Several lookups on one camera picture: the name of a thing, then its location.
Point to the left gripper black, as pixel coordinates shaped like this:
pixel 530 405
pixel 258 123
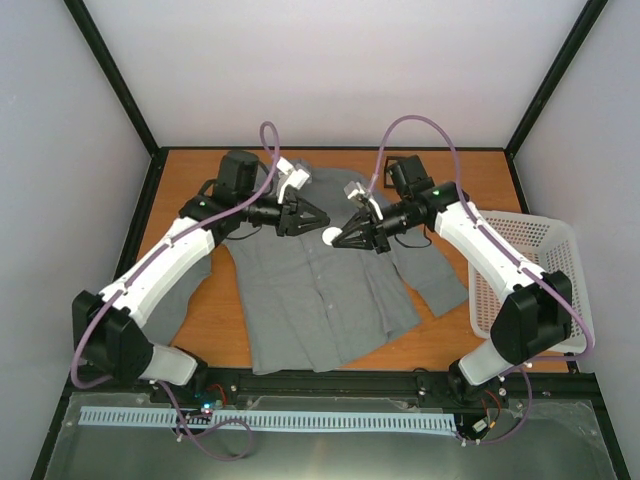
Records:
pixel 289 222

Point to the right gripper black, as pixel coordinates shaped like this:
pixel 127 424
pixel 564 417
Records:
pixel 356 223

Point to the white round brooch backing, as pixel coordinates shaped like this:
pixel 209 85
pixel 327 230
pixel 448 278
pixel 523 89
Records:
pixel 330 234

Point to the grey button-up shirt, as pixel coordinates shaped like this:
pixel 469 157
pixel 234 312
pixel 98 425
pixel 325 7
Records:
pixel 308 306

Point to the black brooch box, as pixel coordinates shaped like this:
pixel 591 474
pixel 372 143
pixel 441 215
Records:
pixel 397 172

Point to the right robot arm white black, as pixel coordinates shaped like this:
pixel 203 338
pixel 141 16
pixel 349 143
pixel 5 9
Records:
pixel 533 316

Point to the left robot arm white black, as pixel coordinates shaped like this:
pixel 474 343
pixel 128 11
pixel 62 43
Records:
pixel 108 326

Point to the white plastic perforated basket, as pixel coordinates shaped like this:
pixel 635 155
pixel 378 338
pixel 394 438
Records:
pixel 548 245

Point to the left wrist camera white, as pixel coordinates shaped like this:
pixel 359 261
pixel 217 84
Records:
pixel 290 176

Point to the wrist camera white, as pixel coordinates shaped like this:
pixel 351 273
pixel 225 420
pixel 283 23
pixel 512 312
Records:
pixel 290 176
pixel 361 197

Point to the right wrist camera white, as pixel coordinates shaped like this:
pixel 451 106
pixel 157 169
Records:
pixel 361 197

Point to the light blue slotted cable duct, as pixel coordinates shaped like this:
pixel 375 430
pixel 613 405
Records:
pixel 273 421

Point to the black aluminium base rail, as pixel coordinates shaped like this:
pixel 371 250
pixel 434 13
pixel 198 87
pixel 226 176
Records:
pixel 419 388

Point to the right black frame post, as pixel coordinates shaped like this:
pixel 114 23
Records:
pixel 579 32

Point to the black frame post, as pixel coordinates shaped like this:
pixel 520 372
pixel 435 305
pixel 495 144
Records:
pixel 103 56
pixel 579 32

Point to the metal base plate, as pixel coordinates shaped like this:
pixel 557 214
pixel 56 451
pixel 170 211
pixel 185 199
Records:
pixel 552 440

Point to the left black frame post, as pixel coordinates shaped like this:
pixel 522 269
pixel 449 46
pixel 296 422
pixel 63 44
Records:
pixel 103 56

